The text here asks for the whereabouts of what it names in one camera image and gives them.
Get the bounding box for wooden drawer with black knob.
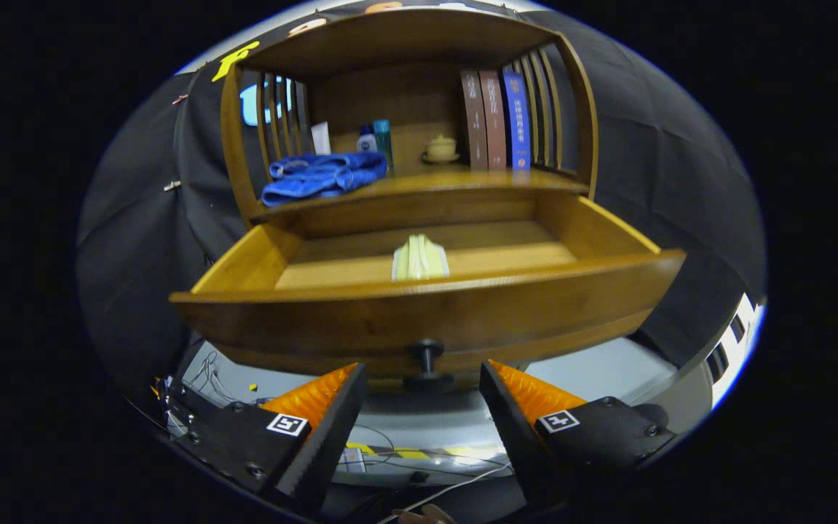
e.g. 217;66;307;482
169;191;687;394

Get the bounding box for black backdrop cloth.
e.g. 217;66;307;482
75;0;767;394

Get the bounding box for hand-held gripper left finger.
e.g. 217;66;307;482
164;362;368;514

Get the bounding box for blue towel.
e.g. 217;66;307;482
261;151;389;208

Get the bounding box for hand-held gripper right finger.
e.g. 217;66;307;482
478;360;678;510

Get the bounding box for yellow black floor tape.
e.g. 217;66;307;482
346;442;508;461

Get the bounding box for teal bottle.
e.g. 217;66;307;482
373;119;395;175

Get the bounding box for wooden slatted shelf frame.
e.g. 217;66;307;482
220;7;600;223

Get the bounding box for reddish brown book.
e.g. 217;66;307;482
478;70;507;172

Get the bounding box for white panel with dark squares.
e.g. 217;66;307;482
706;293;767;410

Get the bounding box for beige lidded tea cup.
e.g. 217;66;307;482
421;134;461;164

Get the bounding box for white cable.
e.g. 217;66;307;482
377;462;515;524

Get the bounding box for blue book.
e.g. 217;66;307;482
502;71;532;171

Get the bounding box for pale yellow cloth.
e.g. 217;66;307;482
391;234;451;282

